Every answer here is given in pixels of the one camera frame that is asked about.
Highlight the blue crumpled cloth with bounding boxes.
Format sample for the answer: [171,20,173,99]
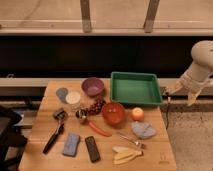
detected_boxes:
[131,121,157,139]

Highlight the purple bowl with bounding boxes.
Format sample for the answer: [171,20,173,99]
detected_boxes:
[81,77,104,97]

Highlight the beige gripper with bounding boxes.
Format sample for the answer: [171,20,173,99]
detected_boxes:
[166,63,212,106]

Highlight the black chair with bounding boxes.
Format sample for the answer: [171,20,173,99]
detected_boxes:
[0,105,27,171]

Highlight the dark red grapes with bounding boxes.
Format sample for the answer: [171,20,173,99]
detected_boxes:
[87,98,106,115]

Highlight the metal measuring cup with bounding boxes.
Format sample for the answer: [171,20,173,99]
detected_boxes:
[75,109,88,124]

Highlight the green plastic tray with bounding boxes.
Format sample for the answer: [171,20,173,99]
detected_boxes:
[110,72,162,107]

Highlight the black remote control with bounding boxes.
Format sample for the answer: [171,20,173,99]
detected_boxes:
[85,136,101,163]

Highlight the orange fruit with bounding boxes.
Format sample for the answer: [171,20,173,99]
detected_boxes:
[131,107,144,121]

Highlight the blue sponge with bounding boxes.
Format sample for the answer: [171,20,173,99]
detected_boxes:
[63,133,80,157]

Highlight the black handled brush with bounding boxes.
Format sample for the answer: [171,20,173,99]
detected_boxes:
[43,108,68,154]

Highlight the red bowl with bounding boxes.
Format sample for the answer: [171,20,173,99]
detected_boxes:
[101,102,125,126]

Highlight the metal fork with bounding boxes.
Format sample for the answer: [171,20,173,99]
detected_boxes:
[116,132,146,149]

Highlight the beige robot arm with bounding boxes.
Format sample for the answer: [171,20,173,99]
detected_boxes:
[166,40,213,106]

